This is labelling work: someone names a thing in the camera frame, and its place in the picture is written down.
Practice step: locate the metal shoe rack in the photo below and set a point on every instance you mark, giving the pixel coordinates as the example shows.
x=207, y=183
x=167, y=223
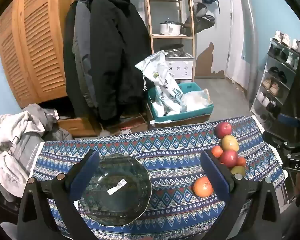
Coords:
x=275, y=62

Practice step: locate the wooden louvered wardrobe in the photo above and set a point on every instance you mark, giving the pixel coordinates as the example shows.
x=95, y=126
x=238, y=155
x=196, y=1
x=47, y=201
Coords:
x=35, y=42

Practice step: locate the white cooking pot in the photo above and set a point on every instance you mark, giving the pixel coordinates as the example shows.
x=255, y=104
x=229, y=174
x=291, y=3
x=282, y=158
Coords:
x=170, y=28

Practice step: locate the dark glass bowl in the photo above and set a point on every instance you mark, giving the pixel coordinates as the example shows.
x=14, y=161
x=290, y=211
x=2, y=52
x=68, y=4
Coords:
x=125, y=205

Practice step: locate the olive green bag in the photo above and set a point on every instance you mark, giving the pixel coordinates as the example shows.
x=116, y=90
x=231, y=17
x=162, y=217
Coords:
x=202, y=23

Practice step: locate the white printed bag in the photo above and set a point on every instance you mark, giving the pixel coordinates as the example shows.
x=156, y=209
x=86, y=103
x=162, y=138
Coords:
x=162, y=80

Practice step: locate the large orange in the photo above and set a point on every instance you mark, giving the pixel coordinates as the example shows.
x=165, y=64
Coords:
x=202, y=187

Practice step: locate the grey hanging bag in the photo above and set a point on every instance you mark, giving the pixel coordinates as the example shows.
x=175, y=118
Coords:
x=200, y=10

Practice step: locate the blue patterned tablecloth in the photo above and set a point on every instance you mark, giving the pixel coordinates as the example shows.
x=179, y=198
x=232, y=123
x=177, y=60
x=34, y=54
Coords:
x=170, y=150

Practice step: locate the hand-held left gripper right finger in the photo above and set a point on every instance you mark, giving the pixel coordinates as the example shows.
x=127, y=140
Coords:
x=215, y=175

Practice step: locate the red apple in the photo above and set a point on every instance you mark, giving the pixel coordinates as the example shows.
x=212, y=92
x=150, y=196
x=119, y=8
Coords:
x=223, y=130
x=228, y=158

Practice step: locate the green yellow apple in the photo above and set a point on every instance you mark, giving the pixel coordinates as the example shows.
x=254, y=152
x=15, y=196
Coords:
x=238, y=171

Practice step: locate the grey sweatshirt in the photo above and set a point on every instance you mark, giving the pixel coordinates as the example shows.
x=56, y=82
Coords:
x=37, y=115

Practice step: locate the green-yellow pear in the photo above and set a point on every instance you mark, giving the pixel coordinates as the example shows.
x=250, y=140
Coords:
x=230, y=143

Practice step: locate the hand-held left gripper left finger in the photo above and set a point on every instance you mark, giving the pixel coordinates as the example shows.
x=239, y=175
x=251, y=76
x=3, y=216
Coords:
x=86, y=170

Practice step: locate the grey jacket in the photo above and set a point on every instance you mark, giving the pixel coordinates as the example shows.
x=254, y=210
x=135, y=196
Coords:
x=83, y=55

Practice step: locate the wooden shelf unit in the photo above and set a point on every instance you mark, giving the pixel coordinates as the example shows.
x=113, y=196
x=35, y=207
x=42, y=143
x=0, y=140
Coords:
x=172, y=36

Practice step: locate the black winter coat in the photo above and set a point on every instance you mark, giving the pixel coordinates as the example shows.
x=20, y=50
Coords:
x=115, y=55

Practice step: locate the pile of grey white clothes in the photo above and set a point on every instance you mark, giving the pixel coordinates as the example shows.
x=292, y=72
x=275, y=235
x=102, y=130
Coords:
x=5, y=135

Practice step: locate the small orange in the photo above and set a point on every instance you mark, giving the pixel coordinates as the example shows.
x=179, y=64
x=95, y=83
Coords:
x=216, y=151
x=241, y=161

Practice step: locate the steel pot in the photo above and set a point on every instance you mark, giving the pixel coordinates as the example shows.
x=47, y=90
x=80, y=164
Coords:
x=173, y=51

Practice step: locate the white plastic basket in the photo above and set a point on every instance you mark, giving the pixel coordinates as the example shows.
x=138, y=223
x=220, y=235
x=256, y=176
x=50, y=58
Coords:
x=182, y=67

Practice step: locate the teal box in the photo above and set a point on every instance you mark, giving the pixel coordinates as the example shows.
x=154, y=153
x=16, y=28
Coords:
x=185, y=116

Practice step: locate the white door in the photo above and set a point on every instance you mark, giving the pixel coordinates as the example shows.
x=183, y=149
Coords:
x=240, y=42

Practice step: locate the flattened cardboard box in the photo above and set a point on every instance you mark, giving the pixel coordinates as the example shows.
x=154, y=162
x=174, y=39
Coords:
x=130, y=127

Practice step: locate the group of assorted shoes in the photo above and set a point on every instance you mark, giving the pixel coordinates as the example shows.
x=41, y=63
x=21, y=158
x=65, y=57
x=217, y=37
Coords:
x=286, y=40

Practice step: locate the dark thin jacket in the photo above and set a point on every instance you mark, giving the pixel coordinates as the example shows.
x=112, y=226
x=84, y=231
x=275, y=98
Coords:
x=68, y=55

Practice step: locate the clear plastic bag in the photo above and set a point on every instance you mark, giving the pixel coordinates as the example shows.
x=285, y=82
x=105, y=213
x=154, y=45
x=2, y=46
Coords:
x=195, y=101

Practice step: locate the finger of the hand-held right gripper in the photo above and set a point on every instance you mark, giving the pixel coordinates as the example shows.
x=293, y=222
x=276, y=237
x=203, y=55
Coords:
x=277, y=140
x=287, y=121

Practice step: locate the grey printed shirt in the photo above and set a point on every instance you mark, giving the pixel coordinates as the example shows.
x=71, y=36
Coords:
x=25, y=150

